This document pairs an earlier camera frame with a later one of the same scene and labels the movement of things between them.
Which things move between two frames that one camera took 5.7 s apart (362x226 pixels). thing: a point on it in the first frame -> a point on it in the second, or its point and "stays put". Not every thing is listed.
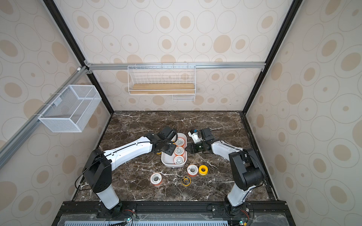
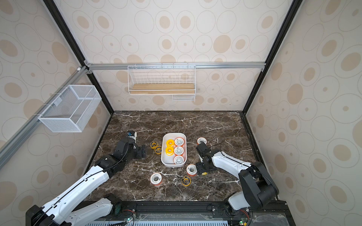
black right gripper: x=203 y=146 -> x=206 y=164
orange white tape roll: x=180 y=141 stays put
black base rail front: x=174 y=213 stays put
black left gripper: x=170 y=150 -> x=139 y=153
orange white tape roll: x=178 y=159 stays put
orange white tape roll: x=179 y=151 stays put
